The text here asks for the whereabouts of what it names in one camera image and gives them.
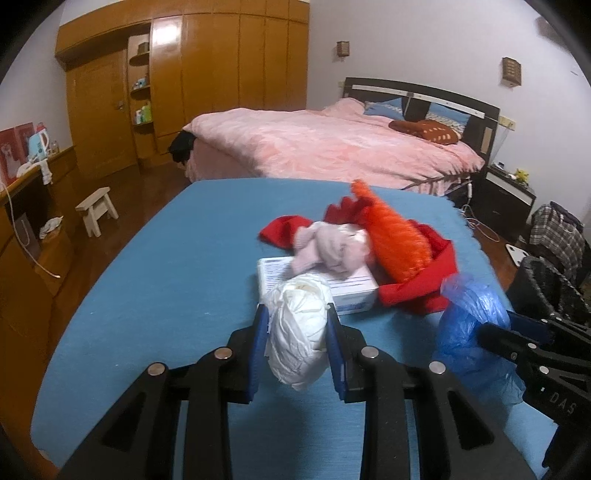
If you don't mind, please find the blue plastic bag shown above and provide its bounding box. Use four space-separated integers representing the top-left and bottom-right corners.
433 274 525 406

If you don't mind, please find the red knitted glove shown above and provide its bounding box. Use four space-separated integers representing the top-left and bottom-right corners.
259 197 458 314

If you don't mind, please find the white printed cardboard box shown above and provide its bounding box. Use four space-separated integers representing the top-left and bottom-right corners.
256 256 378 315

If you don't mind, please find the white plastic bag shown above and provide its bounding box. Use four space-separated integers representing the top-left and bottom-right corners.
264 274 332 391

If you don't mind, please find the black woven waste basket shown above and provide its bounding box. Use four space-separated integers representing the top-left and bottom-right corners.
506 256 590 327

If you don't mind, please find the white bathroom scale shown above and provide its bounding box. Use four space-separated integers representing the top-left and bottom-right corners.
505 244 529 268

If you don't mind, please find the plaid shirt on chair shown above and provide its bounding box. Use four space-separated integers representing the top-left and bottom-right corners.
529 201 586 280

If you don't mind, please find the black bedside nightstand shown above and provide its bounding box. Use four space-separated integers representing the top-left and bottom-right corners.
471 165 536 243

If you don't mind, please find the blue table cloth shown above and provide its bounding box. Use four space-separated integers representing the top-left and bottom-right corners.
30 177 560 480

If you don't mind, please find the yellow toy on nightstand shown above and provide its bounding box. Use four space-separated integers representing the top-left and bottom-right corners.
514 169 529 185

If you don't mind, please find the pale pink knitted cloth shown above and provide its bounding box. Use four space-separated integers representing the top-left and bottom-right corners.
290 222 372 278

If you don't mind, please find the dark wooden headboard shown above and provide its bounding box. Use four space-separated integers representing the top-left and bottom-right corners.
342 77 500 163

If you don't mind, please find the small white wooden stool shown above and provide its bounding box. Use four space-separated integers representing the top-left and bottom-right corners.
75 187 119 238

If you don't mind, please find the wooden side desk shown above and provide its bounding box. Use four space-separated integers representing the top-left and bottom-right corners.
1 147 87 468

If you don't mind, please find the brown dotted pillow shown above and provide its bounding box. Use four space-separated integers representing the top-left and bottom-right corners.
389 119 460 145

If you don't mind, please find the blue patterned pillow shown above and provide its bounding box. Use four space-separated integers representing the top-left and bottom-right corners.
365 98 471 136

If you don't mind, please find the black garment on bed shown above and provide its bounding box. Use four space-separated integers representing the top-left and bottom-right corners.
167 130 195 165

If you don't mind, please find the pink bed quilt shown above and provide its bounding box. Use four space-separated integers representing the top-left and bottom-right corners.
183 98 485 196

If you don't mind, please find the light blue electric kettle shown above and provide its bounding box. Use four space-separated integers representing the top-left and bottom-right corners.
28 128 50 163

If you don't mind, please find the large wooden wardrobe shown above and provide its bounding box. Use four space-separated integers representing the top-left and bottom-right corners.
55 1 310 179

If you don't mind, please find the white charging cable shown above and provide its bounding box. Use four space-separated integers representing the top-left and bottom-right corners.
0 179 62 280

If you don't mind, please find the right wall lamp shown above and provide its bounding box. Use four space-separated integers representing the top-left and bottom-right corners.
501 57 522 87

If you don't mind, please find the wall lamp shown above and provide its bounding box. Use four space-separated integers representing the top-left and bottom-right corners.
501 57 522 87
335 41 351 58

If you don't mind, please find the red picture frame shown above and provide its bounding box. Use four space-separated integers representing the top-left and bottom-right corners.
0 122 35 186

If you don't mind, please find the left wall lamp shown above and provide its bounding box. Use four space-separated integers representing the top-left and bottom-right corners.
335 41 351 58

